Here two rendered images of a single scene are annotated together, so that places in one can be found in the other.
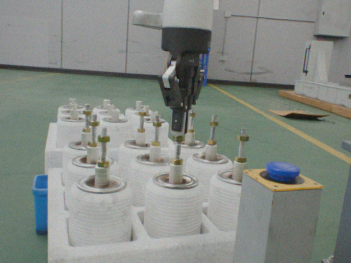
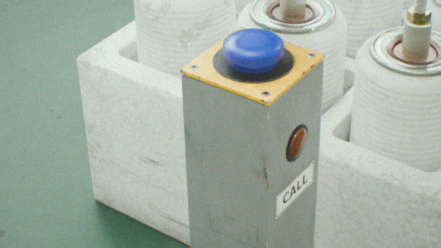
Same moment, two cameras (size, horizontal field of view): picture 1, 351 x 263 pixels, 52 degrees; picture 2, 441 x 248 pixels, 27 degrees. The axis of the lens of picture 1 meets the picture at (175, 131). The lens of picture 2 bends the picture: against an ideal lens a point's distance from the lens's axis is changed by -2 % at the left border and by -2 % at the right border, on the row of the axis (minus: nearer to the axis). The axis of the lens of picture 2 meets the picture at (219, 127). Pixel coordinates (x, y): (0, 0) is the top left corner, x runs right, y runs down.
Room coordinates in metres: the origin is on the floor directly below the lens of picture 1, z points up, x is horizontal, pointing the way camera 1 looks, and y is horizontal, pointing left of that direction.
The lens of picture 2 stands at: (0.12, -0.56, 0.64)
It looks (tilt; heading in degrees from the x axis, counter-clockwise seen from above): 36 degrees down; 56
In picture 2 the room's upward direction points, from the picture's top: 1 degrees counter-clockwise
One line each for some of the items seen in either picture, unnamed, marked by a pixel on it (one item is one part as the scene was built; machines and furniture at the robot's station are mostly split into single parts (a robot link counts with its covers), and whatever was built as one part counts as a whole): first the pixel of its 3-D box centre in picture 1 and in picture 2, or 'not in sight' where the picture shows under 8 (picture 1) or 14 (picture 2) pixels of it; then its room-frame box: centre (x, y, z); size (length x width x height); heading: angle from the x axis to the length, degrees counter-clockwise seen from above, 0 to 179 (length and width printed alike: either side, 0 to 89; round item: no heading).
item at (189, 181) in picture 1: (175, 180); (292, 12); (0.56, -0.01, 0.25); 0.08 x 0.08 x 0.01
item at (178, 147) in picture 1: (177, 150); not in sight; (0.56, -0.01, 0.30); 0.01 x 0.01 x 0.08; 36
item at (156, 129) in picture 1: (156, 134); not in sight; (0.67, 0.03, 0.30); 0.01 x 0.01 x 0.08; 30
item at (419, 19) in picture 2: (240, 159); (419, 15); (0.60, -0.12, 0.29); 0.02 x 0.02 x 0.01; 16
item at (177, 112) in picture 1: (175, 115); not in sight; (0.54, 0.00, 0.36); 0.03 x 0.01 x 0.05; 156
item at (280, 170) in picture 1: (282, 172); (253, 54); (0.43, -0.13, 0.32); 0.04 x 0.04 x 0.02
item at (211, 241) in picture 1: (150, 236); (347, 102); (0.67, 0.03, 0.09); 0.39 x 0.39 x 0.18; 20
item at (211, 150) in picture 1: (210, 152); not in sight; (0.71, -0.08, 0.26); 0.02 x 0.02 x 0.03
